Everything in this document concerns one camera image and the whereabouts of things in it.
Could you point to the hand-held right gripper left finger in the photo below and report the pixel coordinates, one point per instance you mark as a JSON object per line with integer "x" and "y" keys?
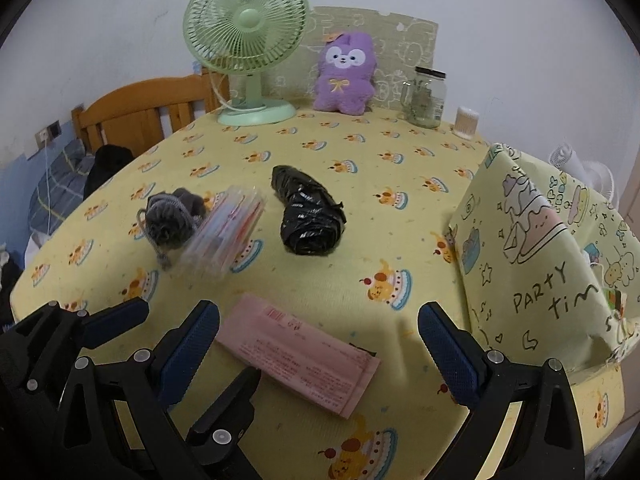
{"x": 192, "y": 345}

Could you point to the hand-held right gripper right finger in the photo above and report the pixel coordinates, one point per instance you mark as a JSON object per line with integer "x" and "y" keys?
{"x": 450, "y": 355}

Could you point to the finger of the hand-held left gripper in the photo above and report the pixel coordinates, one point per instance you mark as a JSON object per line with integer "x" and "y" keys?
{"x": 117, "y": 322}
{"x": 230, "y": 410}

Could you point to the pink packet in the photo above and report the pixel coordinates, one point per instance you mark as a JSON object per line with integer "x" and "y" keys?
{"x": 290, "y": 355}

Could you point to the cartoon printed paper box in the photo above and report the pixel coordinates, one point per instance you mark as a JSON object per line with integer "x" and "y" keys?
{"x": 525, "y": 260}

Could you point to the white cloth on bed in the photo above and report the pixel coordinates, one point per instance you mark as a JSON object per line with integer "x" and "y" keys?
{"x": 37, "y": 244}

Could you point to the blue plaid pillow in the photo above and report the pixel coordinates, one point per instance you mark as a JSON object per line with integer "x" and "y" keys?
{"x": 60, "y": 185}

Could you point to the black cloth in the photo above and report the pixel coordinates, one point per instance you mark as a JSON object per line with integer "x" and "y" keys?
{"x": 110, "y": 165}

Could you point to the black plastic bag roll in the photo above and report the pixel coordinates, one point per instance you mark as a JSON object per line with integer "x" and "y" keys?
{"x": 305, "y": 210}

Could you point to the wooden bed headboard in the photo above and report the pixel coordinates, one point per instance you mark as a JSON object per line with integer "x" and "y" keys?
{"x": 130, "y": 105}

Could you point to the yellow printed tablecloth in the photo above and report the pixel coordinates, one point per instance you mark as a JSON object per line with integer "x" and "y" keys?
{"x": 350, "y": 160}

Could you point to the white standing fan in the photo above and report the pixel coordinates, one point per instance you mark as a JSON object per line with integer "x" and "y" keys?
{"x": 595, "y": 175}

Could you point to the cotton swab container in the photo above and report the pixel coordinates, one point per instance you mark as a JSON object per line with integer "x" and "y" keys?
{"x": 466, "y": 122}

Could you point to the pink door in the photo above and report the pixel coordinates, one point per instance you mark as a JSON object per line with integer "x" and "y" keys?
{"x": 632, "y": 195}

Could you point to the glass jar with dark lid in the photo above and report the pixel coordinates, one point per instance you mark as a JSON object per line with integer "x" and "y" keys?
{"x": 425, "y": 105}

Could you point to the purple plush toy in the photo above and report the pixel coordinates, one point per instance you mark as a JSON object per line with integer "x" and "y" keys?
{"x": 345, "y": 85}

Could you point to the green cartoon printed board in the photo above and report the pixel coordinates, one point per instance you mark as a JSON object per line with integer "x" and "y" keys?
{"x": 400, "y": 40}

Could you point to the green desk fan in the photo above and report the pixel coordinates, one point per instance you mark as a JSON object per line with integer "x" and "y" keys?
{"x": 245, "y": 20}

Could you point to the wall socket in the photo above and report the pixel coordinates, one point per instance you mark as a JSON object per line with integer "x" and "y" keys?
{"x": 47, "y": 132}

